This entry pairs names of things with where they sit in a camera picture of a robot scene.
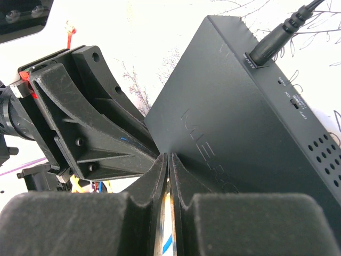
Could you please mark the black network switch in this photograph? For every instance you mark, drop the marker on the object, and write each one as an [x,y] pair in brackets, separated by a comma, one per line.
[243,129]

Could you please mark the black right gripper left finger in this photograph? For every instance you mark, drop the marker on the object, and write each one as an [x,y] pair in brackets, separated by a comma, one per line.
[60,223]

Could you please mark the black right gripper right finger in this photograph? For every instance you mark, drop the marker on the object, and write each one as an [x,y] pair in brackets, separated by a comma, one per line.
[207,223]

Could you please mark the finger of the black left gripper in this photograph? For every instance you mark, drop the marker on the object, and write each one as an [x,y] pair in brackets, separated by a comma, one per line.
[105,92]

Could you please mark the floral patterned table mat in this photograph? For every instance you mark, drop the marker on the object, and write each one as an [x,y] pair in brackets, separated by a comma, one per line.
[143,40]

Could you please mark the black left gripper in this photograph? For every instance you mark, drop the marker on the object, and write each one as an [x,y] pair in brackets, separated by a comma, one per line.
[49,109]

